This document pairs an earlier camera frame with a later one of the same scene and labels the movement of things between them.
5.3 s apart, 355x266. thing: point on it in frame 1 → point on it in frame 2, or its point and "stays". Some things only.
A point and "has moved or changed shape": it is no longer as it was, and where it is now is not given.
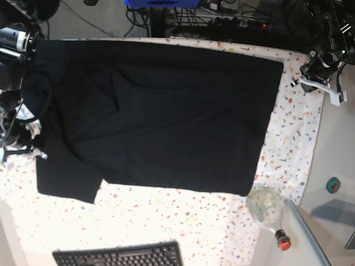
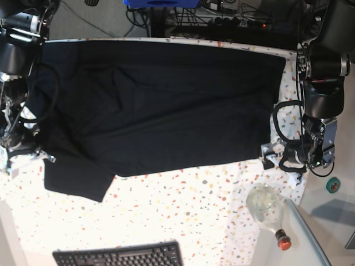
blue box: x=161 y=3 stays
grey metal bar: x=320 y=255 stays
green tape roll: x=333 y=184 stays
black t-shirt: x=150 y=114 has moved or changed shape
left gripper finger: x=44 y=155 → x=51 y=158
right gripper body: x=312 y=79 → x=272 y=153
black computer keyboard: x=165 y=254 stays
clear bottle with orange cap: x=264 y=204 stays
